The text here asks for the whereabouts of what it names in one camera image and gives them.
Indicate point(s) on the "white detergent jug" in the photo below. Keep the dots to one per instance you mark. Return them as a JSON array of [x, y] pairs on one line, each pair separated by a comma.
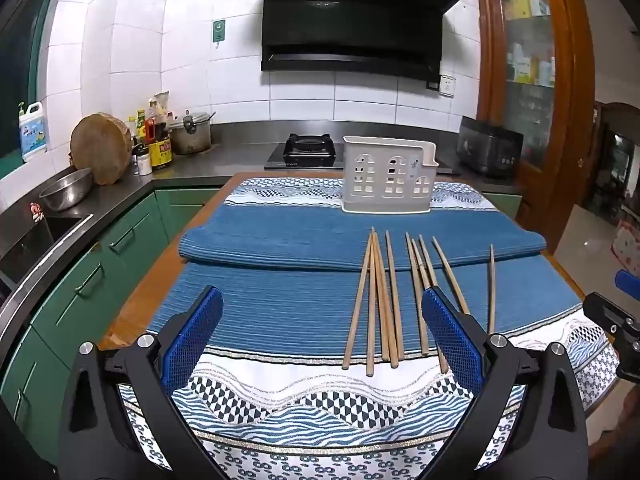
[[32, 135]]

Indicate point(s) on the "white plastic utensil holder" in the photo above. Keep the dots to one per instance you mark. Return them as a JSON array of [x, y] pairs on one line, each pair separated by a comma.
[[381, 180]]

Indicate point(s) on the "black kitchen appliance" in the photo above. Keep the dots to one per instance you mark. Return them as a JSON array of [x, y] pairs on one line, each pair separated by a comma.
[[490, 150]]

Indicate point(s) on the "blue white patterned tablecloth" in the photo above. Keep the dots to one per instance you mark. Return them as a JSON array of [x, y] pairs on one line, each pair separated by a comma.
[[325, 410]]

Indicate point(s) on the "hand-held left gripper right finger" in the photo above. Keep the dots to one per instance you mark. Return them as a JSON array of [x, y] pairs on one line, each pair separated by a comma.
[[452, 337]]

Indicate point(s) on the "group of small boxes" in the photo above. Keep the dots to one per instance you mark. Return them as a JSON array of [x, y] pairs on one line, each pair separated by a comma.
[[520, 5]]

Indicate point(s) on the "steel cooking pot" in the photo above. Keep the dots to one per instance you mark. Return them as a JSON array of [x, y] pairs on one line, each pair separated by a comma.
[[190, 137]]

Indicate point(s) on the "black range hood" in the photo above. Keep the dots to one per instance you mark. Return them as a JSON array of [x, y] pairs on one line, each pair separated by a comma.
[[350, 25]]

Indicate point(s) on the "blue ribbed placemat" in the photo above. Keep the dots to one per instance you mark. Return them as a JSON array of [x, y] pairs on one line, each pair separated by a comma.
[[280, 235]]

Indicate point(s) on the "wooden glass-door cabinet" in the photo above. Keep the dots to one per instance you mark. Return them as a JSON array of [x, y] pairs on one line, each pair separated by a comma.
[[575, 110]]

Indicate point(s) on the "pink patterned bag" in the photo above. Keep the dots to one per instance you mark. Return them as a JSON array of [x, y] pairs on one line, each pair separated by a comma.
[[627, 250]]

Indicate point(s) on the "black gas cooktop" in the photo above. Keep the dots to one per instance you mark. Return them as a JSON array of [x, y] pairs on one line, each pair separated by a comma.
[[305, 152]]

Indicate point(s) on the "grey kitchen countertop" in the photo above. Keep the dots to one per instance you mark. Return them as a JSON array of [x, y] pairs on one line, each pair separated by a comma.
[[240, 150]]

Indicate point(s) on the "cluster of condiment bottles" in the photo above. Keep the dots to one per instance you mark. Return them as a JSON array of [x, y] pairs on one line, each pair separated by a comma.
[[161, 152]]

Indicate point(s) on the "white wall socket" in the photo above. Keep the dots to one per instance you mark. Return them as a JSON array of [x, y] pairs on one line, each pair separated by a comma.
[[447, 85]]

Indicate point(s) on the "steel basin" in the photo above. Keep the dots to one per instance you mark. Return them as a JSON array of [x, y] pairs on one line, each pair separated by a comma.
[[62, 190]]

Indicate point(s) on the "black kitchen sink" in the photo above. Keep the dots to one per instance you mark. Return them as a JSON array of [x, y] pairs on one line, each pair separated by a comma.
[[30, 245]]

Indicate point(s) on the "green wall hook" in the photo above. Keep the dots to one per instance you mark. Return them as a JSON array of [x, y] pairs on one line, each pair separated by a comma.
[[218, 30]]

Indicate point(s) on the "dark window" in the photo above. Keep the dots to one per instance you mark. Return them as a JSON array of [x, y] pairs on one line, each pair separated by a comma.
[[20, 60]]

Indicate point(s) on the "wooden chopstick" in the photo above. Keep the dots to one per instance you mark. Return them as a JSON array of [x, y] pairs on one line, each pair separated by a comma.
[[370, 320], [492, 290], [427, 260], [450, 275], [357, 305], [419, 265], [381, 305], [393, 285], [416, 285], [391, 335]]

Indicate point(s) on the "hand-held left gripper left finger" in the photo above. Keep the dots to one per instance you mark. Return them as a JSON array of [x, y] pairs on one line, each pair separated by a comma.
[[192, 335]]

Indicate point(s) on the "round wooden chopping block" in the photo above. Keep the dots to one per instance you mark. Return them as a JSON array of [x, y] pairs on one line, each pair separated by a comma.
[[97, 147]]

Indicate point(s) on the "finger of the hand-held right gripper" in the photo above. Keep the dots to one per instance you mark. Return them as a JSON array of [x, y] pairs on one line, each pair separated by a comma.
[[629, 284], [607, 316]]

